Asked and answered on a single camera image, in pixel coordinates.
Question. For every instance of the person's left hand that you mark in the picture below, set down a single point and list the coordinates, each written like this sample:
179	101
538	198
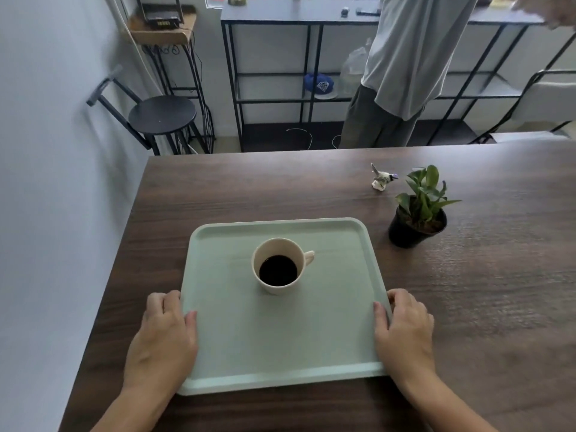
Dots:
157	346

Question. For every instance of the person's right hand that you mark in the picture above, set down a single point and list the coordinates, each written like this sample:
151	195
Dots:
405	337

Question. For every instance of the person's right thumb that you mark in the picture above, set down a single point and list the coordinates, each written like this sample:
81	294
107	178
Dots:
380	323

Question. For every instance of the person's left thumb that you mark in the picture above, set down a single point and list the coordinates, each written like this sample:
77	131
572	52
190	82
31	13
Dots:
191	330

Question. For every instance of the pale green serving tray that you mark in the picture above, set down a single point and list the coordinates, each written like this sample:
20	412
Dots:
279	328

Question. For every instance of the person's right forearm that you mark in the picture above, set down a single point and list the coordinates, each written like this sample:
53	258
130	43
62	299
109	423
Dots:
443	404

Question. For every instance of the person's left forearm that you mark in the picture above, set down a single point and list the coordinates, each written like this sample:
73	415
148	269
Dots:
130	407

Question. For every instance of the black coffee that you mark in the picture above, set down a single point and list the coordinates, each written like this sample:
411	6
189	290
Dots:
278	270

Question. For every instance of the cream coffee cup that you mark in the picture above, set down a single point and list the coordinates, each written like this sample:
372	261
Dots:
281	265

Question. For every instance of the green plant in black pot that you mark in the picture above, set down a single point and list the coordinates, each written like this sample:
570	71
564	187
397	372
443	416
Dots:
418	215

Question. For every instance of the small ceramic bird figurine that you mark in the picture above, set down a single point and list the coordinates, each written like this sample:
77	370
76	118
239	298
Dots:
382	179

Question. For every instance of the black round stool chair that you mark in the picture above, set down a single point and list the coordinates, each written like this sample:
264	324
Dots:
157	114

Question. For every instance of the blue cap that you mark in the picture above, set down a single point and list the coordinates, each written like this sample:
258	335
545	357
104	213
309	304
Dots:
320	85

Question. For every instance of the clear plastic bag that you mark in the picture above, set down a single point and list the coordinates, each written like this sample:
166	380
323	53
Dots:
353	71

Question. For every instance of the black metal shelf unit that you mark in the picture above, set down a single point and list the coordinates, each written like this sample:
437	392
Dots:
279	85

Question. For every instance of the wooden side stand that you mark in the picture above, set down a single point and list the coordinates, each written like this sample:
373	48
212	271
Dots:
166	29

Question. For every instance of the black remote control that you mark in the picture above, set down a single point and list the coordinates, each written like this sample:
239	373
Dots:
368	12

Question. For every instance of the black router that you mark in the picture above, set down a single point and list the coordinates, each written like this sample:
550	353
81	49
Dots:
159	15

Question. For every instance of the white chair with black frame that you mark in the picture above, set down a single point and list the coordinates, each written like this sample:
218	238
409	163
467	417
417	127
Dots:
535	105

